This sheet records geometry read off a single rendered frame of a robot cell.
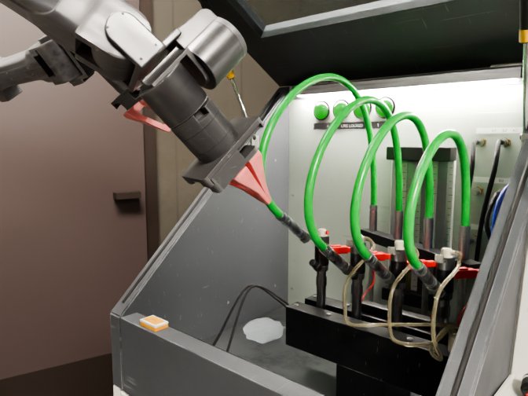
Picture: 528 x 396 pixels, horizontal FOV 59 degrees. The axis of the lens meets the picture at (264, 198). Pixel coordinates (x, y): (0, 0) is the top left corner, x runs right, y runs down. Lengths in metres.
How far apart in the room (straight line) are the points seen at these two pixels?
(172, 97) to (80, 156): 1.84
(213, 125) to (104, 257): 1.93
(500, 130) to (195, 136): 0.69
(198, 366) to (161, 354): 0.11
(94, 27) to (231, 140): 0.18
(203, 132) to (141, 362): 0.58
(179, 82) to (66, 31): 0.12
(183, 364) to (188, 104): 0.50
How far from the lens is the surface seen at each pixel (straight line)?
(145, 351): 0.96
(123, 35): 0.50
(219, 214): 1.12
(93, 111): 2.34
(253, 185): 0.55
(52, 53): 0.83
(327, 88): 1.20
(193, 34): 0.54
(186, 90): 0.51
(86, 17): 0.51
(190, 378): 0.86
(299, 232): 0.84
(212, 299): 1.16
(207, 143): 0.52
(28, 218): 2.32
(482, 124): 1.06
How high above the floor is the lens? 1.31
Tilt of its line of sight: 7 degrees down
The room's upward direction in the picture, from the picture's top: straight up
